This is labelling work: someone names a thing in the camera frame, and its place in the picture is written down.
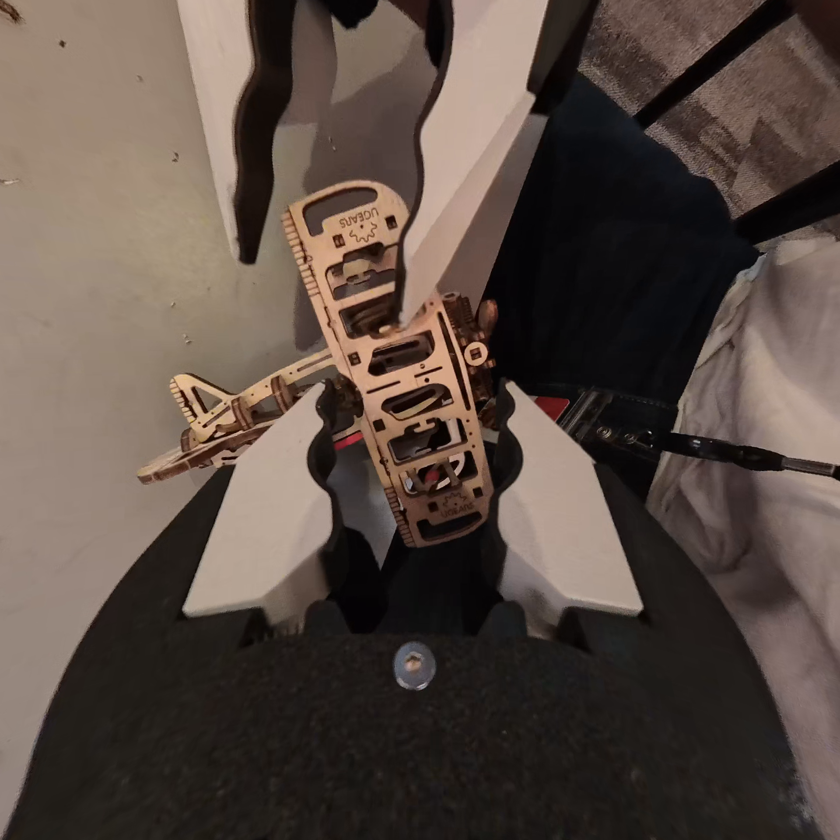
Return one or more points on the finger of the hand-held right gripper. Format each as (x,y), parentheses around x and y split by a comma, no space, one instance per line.
(210,98)
(472,131)

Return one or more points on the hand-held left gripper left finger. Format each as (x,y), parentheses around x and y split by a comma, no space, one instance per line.
(262,525)

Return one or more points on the grey desk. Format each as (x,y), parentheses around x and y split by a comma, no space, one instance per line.
(98,262)

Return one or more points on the wooden biplane model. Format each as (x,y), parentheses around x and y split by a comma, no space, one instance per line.
(358,220)

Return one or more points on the white cloth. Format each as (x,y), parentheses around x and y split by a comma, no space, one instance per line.
(774,590)

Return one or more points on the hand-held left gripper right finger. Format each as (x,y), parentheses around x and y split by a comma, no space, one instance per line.
(564,525)

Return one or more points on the black chair leg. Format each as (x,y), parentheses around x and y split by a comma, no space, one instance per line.
(787,208)
(709,65)

